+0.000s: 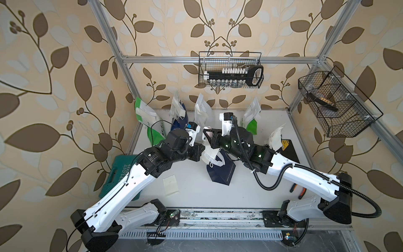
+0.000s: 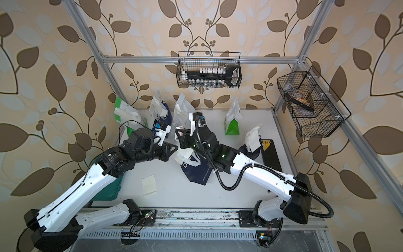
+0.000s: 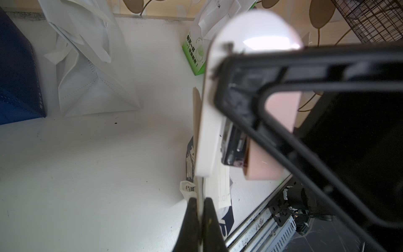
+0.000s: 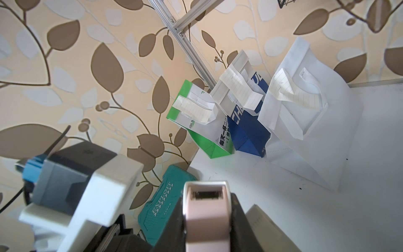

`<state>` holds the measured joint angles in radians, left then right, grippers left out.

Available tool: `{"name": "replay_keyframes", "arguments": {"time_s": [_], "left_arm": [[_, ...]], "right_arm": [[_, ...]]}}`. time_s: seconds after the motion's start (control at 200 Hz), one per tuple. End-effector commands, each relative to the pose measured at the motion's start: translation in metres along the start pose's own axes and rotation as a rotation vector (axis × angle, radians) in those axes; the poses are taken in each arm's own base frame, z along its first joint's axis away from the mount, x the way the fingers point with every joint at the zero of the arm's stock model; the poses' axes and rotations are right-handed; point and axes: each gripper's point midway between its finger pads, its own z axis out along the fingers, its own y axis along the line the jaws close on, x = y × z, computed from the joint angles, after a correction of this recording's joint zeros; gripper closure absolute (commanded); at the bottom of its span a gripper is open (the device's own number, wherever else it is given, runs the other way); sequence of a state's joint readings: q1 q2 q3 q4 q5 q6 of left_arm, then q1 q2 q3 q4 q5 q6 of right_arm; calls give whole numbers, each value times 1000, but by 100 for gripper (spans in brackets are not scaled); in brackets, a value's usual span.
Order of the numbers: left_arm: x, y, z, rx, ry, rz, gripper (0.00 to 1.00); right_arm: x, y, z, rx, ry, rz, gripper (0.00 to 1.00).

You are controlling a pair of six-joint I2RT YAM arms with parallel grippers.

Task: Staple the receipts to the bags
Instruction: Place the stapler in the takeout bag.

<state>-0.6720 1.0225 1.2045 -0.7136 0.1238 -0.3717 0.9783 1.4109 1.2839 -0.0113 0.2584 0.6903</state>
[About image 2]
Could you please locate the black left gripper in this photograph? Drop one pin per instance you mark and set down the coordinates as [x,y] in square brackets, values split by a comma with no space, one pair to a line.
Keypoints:
[166,150]

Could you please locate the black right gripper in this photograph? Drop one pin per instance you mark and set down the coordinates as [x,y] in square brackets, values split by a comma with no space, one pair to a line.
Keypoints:
[186,139]

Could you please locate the white paper bag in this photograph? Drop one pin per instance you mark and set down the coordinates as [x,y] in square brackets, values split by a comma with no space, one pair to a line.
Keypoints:
[182,110]

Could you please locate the dark navy small bag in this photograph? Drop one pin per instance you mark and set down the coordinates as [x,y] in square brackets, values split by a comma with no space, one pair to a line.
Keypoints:
[198,171]

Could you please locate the small green paper bag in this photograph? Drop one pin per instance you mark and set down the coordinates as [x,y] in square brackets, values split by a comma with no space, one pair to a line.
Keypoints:
[232,119]

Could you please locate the large green white bag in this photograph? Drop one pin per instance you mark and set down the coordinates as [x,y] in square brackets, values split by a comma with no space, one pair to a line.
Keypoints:
[128,116]

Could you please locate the small blue paper bag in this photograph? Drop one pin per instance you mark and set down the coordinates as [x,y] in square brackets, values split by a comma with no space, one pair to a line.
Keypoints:
[163,113]

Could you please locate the navy blue paper bag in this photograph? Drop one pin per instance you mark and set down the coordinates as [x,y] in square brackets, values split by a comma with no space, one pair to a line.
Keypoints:
[252,155]

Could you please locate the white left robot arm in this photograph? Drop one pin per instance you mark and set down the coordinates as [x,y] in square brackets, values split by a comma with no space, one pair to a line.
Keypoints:
[57,226]

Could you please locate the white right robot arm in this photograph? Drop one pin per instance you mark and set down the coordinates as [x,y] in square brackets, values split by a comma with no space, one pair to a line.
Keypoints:
[292,198]

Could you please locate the black socket set holder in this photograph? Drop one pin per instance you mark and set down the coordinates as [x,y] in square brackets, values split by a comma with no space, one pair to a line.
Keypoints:
[229,75]

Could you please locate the green plastic tool case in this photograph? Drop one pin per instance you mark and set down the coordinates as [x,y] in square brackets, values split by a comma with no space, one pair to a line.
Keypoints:
[110,192]

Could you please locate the black yellow flat case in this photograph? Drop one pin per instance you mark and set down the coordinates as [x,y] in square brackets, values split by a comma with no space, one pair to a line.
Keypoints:
[269,154]

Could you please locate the tool in right basket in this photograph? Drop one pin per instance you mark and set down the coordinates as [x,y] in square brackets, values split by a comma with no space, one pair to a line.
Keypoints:
[302,103]

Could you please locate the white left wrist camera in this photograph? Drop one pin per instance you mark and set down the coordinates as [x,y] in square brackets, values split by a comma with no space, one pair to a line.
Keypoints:
[161,131]

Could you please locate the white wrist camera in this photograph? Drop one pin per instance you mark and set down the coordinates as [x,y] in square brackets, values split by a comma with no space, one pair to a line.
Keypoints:
[161,131]
[197,119]

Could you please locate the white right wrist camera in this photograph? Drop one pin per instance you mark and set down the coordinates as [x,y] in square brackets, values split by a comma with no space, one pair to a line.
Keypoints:
[197,119]

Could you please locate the black wire basket back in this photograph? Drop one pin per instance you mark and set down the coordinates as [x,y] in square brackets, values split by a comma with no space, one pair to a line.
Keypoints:
[195,60]

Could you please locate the black wire basket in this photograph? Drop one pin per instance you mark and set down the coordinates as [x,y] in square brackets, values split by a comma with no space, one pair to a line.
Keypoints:
[330,111]
[195,60]

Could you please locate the aluminium front rail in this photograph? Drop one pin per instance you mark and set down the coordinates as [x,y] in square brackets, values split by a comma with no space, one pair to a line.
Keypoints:
[216,218]

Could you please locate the black wire basket right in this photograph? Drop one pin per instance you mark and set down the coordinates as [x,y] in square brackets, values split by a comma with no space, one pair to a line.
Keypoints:
[330,111]

